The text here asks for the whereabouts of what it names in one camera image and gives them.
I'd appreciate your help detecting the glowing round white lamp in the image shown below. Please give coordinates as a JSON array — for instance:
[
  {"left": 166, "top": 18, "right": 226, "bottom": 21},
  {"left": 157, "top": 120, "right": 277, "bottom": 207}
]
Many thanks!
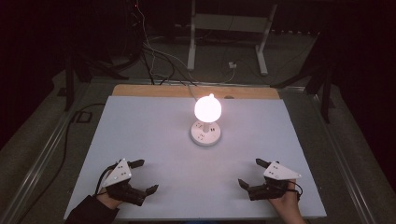
[{"left": 193, "top": 92, "right": 223, "bottom": 133}]

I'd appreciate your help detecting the white round lamp base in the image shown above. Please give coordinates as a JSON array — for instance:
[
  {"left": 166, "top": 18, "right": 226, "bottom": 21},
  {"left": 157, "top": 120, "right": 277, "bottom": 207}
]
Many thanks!
[{"left": 190, "top": 119, "right": 222, "bottom": 147}]

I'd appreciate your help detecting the bundle of black cables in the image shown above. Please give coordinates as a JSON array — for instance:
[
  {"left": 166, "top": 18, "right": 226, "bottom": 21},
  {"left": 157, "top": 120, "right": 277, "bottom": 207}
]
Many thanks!
[{"left": 140, "top": 41, "right": 198, "bottom": 87}]

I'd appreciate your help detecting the white plug with cable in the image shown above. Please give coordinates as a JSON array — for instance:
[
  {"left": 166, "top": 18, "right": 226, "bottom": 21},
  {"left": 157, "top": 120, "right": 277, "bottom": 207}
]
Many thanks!
[{"left": 190, "top": 61, "right": 238, "bottom": 85}]

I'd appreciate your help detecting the long black floor cable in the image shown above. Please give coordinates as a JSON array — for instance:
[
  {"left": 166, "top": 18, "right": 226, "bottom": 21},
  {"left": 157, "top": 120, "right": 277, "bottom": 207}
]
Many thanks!
[{"left": 17, "top": 102, "right": 106, "bottom": 224}]

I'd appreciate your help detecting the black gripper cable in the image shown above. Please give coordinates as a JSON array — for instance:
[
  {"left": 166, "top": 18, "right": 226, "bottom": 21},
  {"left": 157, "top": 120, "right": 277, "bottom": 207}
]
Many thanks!
[
  {"left": 94, "top": 165, "right": 114, "bottom": 197},
  {"left": 291, "top": 180, "right": 304, "bottom": 202}
]

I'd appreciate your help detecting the person's left hand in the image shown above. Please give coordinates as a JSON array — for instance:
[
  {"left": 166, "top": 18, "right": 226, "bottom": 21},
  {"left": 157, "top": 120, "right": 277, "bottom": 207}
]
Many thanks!
[{"left": 95, "top": 190, "right": 124, "bottom": 210}]

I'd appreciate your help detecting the white metal stand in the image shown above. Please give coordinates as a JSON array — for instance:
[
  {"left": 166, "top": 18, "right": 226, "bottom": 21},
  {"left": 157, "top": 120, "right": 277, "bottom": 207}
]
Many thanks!
[{"left": 186, "top": 0, "right": 278, "bottom": 77}]

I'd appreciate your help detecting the white foam board mat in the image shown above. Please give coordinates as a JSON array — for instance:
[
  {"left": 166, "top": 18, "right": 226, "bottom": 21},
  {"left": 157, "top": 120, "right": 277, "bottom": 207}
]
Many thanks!
[{"left": 63, "top": 95, "right": 328, "bottom": 221}]

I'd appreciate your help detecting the black metal stand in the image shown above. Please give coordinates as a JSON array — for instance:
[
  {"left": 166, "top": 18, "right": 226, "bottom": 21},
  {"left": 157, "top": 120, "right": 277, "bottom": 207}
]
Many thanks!
[
  {"left": 63, "top": 50, "right": 130, "bottom": 112},
  {"left": 270, "top": 31, "right": 335, "bottom": 124}
]

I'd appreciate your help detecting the white power strip cable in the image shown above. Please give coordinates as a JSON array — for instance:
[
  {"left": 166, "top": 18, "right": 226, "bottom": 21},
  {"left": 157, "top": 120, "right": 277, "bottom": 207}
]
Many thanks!
[{"left": 186, "top": 84, "right": 199, "bottom": 102}]

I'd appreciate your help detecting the metal floor rail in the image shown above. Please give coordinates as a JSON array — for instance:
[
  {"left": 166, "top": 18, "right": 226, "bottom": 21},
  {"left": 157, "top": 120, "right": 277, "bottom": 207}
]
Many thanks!
[
  {"left": 311, "top": 92, "right": 376, "bottom": 224},
  {"left": 0, "top": 81, "right": 92, "bottom": 224}
]

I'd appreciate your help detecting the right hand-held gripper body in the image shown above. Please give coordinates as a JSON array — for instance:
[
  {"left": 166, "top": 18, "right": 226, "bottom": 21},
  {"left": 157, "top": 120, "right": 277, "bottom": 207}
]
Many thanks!
[{"left": 247, "top": 161, "right": 303, "bottom": 202}]

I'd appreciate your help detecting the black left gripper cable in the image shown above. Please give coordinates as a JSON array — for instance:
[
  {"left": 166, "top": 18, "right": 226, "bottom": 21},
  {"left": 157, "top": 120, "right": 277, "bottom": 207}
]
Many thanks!
[{"left": 94, "top": 165, "right": 114, "bottom": 197}]

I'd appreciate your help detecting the person's right hand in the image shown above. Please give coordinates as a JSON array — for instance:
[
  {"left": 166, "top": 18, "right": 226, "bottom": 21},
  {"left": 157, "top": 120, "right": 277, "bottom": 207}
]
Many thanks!
[{"left": 268, "top": 179, "right": 302, "bottom": 217}]

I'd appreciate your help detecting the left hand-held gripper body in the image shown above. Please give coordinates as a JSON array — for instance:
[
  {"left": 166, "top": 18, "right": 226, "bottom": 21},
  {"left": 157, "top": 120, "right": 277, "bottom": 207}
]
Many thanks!
[{"left": 102, "top": 158, "right": 148, "bottom": 206}]

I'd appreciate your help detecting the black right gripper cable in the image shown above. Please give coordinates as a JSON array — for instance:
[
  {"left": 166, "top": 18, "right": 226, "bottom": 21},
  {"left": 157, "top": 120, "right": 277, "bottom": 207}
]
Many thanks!
[{"left": 291, "top": 180, "right": 304, "bottom": 202}]

